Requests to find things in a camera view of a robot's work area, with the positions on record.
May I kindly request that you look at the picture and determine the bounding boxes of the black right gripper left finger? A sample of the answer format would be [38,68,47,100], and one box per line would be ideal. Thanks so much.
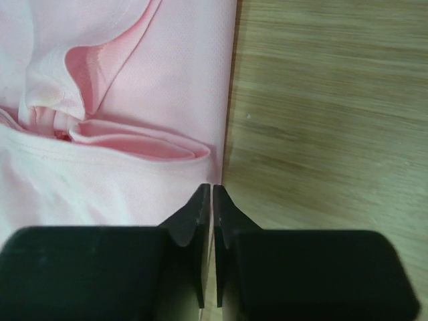
[1,184,211,320]

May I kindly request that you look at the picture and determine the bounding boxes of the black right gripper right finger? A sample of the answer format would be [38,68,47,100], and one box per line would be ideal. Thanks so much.
[212,185,421,320]

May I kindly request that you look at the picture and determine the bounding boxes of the pink t-shirt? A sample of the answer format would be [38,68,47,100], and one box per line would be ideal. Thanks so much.
[1,0,237,250]

